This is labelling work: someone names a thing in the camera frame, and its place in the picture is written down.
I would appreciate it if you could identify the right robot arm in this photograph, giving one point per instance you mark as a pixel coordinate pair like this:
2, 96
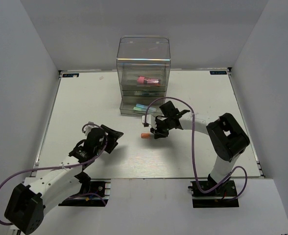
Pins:
227, 137

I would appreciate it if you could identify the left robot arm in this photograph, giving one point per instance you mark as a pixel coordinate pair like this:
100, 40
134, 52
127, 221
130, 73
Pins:
29, 204

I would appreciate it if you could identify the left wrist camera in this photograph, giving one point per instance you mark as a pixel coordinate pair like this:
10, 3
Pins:
88, 127

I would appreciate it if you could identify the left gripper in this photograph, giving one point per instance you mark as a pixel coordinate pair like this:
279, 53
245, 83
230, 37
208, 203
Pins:
113, 135

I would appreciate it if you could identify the green capped highlighter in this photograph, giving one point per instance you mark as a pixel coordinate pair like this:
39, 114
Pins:
140, 110

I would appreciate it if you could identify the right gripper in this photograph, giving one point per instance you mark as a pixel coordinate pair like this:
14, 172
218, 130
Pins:
160, 134

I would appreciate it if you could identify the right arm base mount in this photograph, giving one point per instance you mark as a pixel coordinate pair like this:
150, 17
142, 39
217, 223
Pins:
221, 197

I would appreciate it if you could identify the clear drawer organizer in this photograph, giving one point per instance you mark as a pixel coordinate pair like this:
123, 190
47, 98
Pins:
147, 56

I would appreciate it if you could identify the blue capped highlighter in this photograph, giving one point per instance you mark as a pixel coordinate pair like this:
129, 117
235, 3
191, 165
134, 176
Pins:
143, 107

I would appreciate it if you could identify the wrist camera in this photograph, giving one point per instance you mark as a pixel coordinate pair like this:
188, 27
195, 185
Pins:
88, 127
149, 121

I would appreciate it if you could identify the orange capped highlighter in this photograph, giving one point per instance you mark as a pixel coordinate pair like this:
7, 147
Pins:
146, 135

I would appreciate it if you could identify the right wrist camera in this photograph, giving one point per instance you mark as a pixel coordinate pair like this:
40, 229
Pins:
149, 121

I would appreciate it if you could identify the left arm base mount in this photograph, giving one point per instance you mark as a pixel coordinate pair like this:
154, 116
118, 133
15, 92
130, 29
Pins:
94, 193

